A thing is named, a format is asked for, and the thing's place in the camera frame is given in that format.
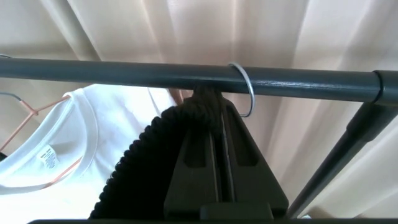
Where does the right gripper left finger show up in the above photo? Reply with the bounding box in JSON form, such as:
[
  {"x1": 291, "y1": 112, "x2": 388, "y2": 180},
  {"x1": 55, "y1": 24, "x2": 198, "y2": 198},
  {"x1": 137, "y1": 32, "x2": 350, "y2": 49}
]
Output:
[{"x1": 164, "y1": 128, "x2": 222, "y2": 219}]

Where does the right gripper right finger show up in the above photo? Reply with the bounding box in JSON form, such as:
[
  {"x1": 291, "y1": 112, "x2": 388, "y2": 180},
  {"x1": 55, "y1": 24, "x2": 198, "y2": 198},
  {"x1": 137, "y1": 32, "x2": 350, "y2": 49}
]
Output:
[{"x1": 219, "y1": 98, "x2": 289, "y2": 218}]

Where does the black garment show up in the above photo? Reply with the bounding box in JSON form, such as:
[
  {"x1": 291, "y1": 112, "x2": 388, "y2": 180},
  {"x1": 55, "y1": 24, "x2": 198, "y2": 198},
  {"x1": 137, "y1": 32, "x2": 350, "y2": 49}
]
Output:
[{"x1": 89, "y1": 85, "x2": 223, "y2": 220}]

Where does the white printed t-shirt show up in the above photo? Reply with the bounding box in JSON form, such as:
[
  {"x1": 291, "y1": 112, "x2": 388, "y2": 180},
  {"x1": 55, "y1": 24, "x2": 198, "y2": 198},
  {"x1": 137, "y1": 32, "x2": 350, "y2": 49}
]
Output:
[{"x1": 0, "y1": 83, "x2": 178, "y2": 220}]

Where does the black clothes rack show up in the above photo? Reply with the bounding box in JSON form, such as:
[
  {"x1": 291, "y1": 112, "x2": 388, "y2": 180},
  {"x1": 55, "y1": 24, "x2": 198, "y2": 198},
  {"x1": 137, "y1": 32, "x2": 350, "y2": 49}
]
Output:
[{"x1": 0, "y1": 57, "x2": 398, "y2": 218}]

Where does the beige curtain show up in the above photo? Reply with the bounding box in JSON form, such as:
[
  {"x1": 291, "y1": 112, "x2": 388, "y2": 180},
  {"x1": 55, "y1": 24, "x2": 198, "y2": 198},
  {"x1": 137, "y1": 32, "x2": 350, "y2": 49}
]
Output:
[{"x1": 0, "y1": 0, "x2": 398, "y2": 218}]

